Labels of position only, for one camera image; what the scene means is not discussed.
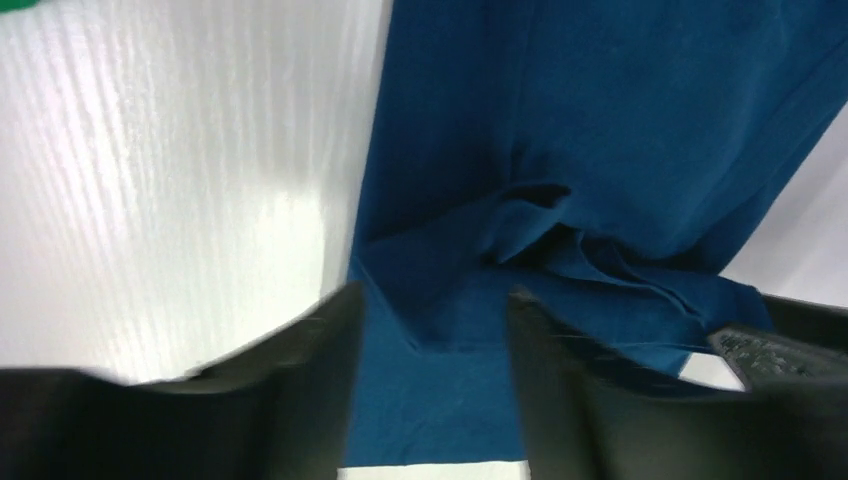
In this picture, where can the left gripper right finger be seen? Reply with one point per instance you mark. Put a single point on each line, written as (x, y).
(588, 412)

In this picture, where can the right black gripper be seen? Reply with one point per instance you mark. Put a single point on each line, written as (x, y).
(809, 341)

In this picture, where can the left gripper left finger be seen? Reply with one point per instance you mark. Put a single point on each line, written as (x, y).
(279, 409)

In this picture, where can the blue t shirt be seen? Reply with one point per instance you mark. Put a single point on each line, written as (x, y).
(610, 156)

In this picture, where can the green folded t shirt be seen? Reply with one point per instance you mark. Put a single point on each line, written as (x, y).
(16, 5)

